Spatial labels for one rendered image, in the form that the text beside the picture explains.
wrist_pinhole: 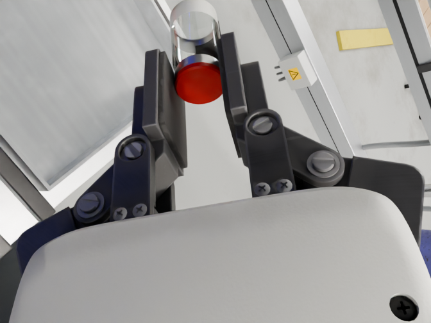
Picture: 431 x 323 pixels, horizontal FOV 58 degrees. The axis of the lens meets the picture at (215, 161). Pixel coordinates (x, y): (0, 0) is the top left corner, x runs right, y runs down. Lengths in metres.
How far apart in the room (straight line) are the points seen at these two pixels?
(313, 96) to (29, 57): 1.17
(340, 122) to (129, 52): 1.10
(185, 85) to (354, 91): 2.67
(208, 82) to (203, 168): 1.58
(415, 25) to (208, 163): 0.97
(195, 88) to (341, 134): 1.42
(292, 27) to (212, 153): 0.67
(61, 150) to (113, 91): 0.10
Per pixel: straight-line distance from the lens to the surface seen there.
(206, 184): 1.74
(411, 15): 1.25
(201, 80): 0.15
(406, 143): 1.58
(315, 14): 2.60
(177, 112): 0.15
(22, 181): 0.46
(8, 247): 0.46
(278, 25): 1.45
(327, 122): 1.56
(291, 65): 1.43
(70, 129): 0.50
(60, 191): 0.49
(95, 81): 0.52
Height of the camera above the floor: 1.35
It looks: 49 degrees down
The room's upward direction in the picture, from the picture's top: 85 degrees clockwise
